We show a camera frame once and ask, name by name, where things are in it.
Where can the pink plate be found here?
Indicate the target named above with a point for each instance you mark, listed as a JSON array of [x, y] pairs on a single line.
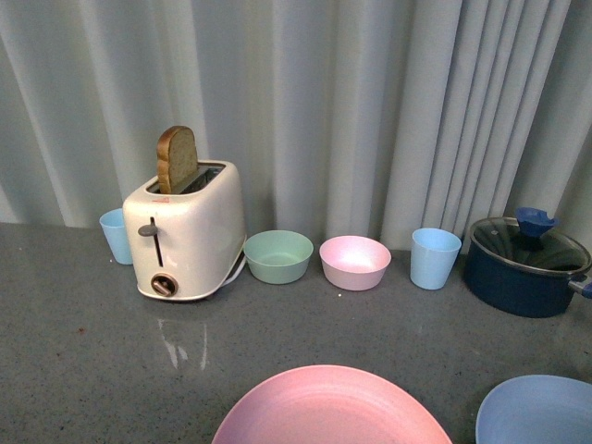
[[329, 404]]

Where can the blue plate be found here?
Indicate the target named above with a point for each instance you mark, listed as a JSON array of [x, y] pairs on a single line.
[[536, 409]]

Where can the green bowl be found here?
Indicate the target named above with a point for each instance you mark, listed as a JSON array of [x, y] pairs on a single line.
[[278, 256]]

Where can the pink bowl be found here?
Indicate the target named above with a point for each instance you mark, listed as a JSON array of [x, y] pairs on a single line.
[[354, 263]]

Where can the cream white toaster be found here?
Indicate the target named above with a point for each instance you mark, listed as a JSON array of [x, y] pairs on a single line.
[[184, 247]]

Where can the grey curtain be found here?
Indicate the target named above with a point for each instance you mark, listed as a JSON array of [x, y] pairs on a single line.
[[343, 117]]

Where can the brown bread slice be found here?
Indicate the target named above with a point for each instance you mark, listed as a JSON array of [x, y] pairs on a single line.
[[177, 160]]

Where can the light blue cup behind toaster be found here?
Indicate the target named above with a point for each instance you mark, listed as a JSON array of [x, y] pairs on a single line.
[[113, 226]]

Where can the glass pot lid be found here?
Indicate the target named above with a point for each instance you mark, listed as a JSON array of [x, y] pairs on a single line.
[[530, 241]]

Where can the dark blue pot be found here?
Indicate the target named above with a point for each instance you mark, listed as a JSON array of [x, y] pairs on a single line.
[[520, 292]]

